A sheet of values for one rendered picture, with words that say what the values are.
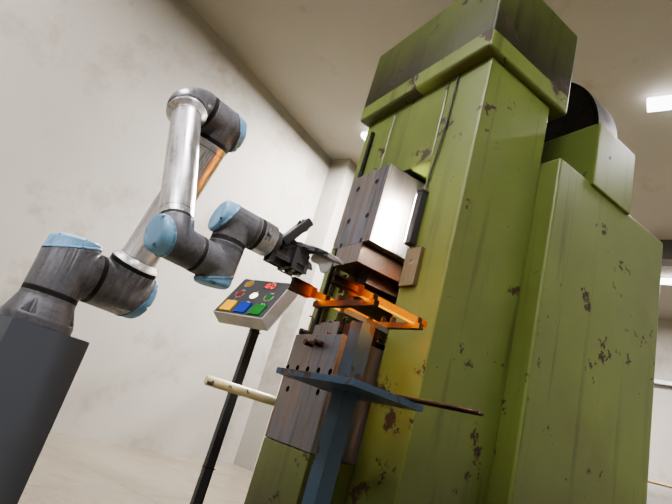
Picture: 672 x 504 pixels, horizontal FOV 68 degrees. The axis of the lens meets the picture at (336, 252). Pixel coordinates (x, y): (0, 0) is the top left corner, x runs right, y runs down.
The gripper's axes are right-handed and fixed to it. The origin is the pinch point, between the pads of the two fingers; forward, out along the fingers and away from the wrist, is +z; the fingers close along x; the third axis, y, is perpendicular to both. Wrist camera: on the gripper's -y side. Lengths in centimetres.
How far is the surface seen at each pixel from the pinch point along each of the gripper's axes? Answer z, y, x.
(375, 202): 48, -58, -47
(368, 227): 48, -46, -48
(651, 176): 389, -279, -62
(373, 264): 57, -31, -49
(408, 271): 58, -26, -27
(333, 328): 49, 2, -54
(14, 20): -122, -159, -265
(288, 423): 43, 43, -59
